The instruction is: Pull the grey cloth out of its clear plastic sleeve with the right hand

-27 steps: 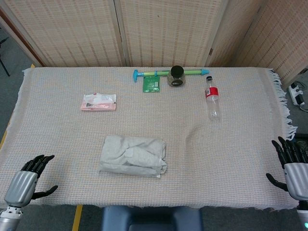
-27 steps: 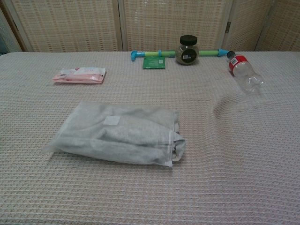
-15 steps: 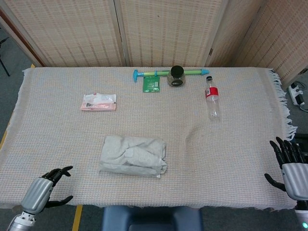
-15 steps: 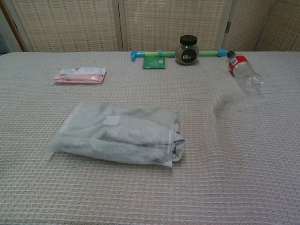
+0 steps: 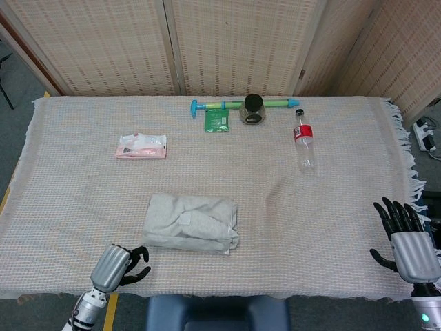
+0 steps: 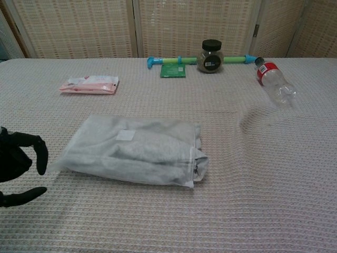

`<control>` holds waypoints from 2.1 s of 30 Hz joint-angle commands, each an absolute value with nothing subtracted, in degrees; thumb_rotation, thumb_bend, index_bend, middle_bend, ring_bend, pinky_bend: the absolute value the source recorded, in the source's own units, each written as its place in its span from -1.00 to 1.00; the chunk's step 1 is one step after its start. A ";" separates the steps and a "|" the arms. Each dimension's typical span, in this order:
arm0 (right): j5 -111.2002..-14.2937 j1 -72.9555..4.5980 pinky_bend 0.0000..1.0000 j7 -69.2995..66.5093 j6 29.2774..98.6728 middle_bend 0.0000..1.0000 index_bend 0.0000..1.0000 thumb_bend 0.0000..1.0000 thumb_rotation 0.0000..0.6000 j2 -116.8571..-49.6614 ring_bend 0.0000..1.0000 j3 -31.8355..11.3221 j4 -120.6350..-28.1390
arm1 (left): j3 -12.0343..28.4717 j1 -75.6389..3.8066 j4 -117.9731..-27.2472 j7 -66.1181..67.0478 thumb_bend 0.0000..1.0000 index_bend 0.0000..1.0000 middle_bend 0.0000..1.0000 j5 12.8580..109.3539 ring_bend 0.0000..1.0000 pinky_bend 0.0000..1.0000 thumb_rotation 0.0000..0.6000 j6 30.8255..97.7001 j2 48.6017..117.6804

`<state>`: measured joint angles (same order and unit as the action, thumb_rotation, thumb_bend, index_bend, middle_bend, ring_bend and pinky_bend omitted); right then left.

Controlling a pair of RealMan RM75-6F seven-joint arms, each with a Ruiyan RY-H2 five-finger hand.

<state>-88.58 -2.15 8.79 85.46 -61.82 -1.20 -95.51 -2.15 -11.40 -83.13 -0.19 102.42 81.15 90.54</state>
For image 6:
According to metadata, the woven fringed tablecloth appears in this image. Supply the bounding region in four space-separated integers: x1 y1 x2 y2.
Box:
0 56 337 253

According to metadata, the grey cloth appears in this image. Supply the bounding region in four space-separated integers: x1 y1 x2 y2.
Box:
47 113 210 189

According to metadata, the woven folding screen panel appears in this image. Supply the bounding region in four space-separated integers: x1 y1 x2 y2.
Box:
133 0 260 59
286 0 337 59
252 0 308 59
2 0 138 59

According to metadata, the pink wet wipes pack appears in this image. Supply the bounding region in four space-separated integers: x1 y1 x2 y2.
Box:
59 75 120 95

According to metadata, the clear bottle red label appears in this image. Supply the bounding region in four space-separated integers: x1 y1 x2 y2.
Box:
253 56 297 107

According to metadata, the glass jar black lid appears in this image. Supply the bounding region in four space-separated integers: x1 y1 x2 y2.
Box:
196 39 225 74

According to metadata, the green foil sachet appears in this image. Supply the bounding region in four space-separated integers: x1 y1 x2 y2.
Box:
160 63 186 79

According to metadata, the green blue tube pump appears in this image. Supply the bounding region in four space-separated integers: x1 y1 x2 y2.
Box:
146 53 256 71

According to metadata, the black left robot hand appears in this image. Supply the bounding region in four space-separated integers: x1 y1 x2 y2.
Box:
0 125 49 209

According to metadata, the folded grey garment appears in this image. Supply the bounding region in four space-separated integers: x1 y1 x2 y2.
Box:
75 118 210 186

